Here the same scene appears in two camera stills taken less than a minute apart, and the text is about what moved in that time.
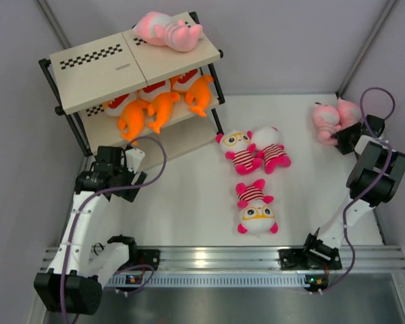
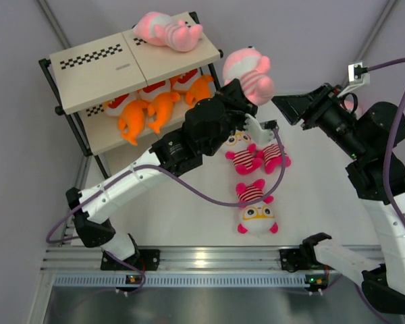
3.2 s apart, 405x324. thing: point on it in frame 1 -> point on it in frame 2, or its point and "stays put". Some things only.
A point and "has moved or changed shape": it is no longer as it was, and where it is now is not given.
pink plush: x=327 y=118 has moved or changed shape
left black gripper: x=123 y=167 -> x=231 y=96
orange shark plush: x=199 y=96 stays put
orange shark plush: x=132 y=120 stays put
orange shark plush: x=160 y=109 stays put
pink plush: x=159 y=29 stays put
